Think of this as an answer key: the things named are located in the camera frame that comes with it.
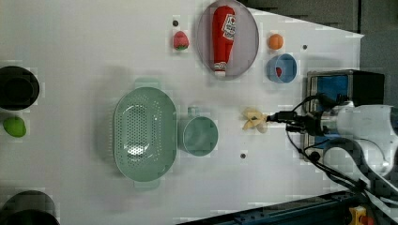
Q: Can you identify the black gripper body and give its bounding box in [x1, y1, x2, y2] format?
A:
[298, 112, 324, 136]

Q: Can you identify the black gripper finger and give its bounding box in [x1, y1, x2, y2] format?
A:
[285, 124, 301, 133]
[267, 111, 298, 123]

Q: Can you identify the peeled plush banana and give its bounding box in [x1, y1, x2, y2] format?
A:
[242, 108, 268, 133]

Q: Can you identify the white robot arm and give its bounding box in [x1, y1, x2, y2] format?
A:
[267, 101, 397, 204]

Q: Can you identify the green mug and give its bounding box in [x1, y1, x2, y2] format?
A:
[177, 106, 219, 157]

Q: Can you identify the silver toaster oven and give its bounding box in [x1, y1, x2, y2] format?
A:
[305, 69, 390, 166]

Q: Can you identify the blue cup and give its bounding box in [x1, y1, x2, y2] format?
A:
[266, 53, 298, 83]

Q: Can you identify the orange toy fruit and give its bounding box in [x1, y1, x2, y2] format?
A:
[268, 34, 284, 50]

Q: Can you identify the yellow red emergency button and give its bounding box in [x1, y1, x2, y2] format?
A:
[349, 206, 375, 225]

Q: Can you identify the red ketchup bottle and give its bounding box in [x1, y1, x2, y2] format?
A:
[212, 6, 236, 77]

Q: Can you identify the red plush strawberry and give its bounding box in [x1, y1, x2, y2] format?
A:
[173, 31, 190, 51]

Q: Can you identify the green oval colander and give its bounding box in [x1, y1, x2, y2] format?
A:
[113, 78, 177, 191]

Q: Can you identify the black round base upper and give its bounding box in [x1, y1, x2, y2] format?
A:
[0, 66, 39, 111]

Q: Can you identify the black round base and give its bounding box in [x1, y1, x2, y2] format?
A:
[1, 190, 60, 225]
[0, 66, 39, 111]

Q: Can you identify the green toy pear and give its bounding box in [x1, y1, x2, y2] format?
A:
[3, 117, 26, 138]

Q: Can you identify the black round base lower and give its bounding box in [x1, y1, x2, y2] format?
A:
[1, 190, 60, 225]

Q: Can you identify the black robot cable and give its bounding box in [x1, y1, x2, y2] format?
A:
[285, 93, 398, 225]

